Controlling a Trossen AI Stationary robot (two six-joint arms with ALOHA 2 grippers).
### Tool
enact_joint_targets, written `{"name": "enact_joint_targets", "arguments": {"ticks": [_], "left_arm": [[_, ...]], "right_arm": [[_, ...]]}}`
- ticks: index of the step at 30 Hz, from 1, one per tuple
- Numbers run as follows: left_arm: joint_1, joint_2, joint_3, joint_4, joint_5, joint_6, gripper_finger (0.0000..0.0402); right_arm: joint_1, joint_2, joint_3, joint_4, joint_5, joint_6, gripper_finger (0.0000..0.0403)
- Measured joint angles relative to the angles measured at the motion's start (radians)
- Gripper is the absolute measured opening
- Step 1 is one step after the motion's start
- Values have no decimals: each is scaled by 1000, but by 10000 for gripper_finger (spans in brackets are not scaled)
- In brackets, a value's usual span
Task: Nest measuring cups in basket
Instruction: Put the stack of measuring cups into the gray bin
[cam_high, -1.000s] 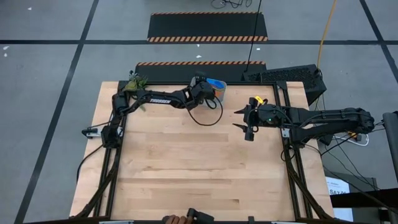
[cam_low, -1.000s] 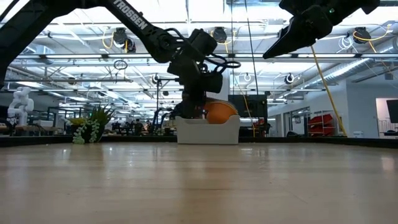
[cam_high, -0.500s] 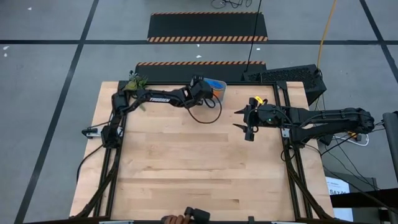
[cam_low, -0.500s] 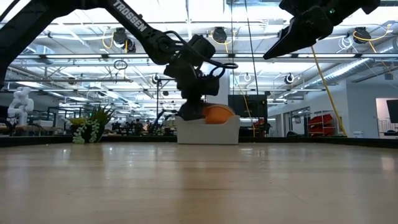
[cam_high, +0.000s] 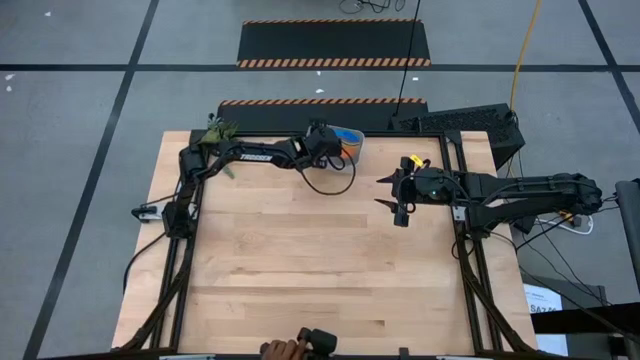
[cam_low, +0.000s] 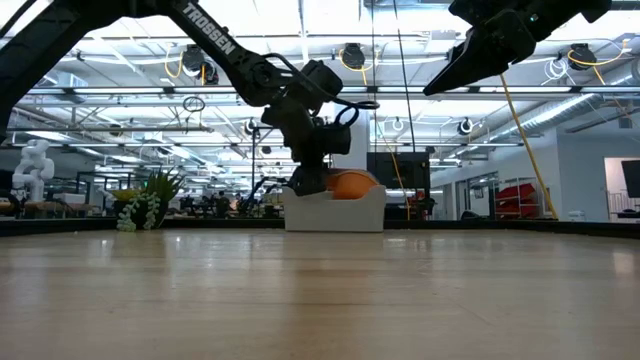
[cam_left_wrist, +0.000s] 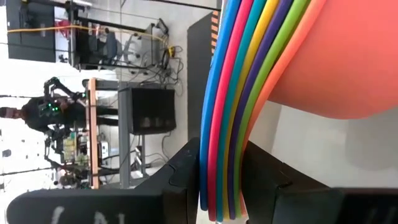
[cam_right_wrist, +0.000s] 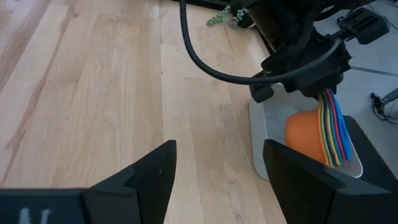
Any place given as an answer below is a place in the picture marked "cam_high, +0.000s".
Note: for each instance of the black computer case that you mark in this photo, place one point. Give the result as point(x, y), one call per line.
point(465, 122)

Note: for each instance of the black handheld controller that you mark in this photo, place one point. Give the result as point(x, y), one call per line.
point(322, 341)

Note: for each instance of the artificial succulent plant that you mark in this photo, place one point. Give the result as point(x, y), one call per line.
point(220, 132)

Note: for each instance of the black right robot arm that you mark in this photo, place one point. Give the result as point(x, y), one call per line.
point(525, 192)

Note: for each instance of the orange measuring cup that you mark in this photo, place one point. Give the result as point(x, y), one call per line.
point(353, 150)

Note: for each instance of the black cart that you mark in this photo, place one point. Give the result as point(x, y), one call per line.
point(585, 320)

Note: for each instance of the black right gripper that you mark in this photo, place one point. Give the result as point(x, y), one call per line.
point(412, 187)

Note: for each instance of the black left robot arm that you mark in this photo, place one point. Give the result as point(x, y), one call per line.
point(255, 157)

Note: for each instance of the yellow connector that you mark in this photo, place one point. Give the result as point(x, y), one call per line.
point(567, 216)

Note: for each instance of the dark grey panel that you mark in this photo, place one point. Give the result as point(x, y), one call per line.
point(630, 225)

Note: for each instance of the grey metal mounting plate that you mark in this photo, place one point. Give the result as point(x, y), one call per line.
point(155, 212)
point(459, 213)

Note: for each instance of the person's hand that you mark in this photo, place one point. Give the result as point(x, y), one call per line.
point(280, 350)

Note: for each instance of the small blue measuring cup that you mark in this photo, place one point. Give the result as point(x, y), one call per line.
point(348, 135)

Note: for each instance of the white paper sign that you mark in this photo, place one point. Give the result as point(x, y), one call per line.
point(542, 300)

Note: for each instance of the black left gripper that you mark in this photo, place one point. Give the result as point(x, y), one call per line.
point(322, 142)

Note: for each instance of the black aluminium table frame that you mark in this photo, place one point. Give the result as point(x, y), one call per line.
point(265, 134)

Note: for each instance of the yellow tag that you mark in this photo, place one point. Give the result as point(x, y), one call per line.
point(416, 160)

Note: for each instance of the black hazard-striped floor mat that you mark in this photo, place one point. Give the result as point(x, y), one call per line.
point(280, 116)
point(330, 42)

